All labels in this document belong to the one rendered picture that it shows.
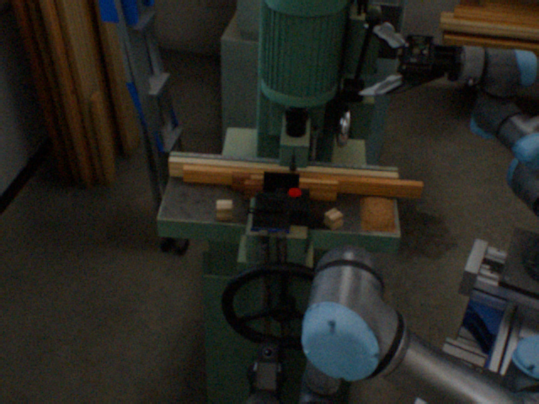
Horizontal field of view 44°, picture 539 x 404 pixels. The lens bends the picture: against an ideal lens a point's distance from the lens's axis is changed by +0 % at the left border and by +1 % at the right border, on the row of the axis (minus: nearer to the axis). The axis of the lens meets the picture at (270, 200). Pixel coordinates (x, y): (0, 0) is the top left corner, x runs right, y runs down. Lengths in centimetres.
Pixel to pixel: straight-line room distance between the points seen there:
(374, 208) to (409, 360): 68
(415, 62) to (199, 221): 64
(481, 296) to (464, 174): 167
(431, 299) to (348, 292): 177
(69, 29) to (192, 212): 136
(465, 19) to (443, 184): 81
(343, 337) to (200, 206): 79
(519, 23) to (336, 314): 269
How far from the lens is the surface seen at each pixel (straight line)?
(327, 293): 102
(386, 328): 102
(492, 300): 184
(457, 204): 325
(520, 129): 143
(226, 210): 162
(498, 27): 348
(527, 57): 147
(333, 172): 173
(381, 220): 165
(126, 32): 232
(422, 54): 141
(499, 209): 329
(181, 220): 165
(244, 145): 207
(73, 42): 288
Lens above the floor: 199
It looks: 40 degrees down
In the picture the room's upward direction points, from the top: 3 degrees clockwise
